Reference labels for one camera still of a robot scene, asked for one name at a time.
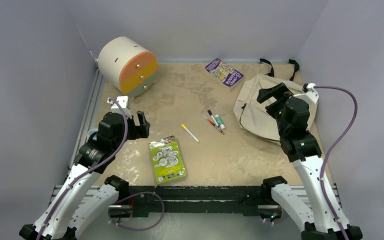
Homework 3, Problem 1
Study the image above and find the beige canvas backpack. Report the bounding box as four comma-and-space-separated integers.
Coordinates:
233, 58, 318, 145

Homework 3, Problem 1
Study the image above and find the green activity book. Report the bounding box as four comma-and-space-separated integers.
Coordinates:
149, 135, 187, 185

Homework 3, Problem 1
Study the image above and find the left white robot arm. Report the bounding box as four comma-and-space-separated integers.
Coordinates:
19, 111, 151, 240

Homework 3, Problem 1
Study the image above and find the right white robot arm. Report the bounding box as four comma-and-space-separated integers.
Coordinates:
256, 83, 363, 240

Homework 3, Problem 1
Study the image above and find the yellow marker pen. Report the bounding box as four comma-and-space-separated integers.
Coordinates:
181, 124, 200, 143

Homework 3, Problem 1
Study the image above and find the round white drawer cabinet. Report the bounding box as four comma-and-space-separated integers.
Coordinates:
97, 36, 159, 98

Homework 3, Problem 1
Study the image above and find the green white glue stick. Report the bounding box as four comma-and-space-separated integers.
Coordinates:
214, 114, 226, 130

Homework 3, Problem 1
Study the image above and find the purple paperback book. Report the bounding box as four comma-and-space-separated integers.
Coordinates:
205, 58, 245, 89

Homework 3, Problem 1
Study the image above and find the red orange pen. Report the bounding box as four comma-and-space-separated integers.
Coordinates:
203, 115, 225, 135

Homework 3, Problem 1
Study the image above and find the blue capped white marker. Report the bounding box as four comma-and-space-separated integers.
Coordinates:
207, 109, 220, 127

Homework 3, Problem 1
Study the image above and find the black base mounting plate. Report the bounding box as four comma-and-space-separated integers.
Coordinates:
108, 185, 283, 220

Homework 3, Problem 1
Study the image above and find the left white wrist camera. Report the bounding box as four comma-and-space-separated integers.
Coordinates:
107, 96, 132, 119

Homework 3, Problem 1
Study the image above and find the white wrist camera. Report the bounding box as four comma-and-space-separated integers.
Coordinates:
107, 96, 132, 119
293, 83, 319, 105

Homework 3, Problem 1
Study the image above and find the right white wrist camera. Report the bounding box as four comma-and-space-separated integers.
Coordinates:
293, 83, 319, 105

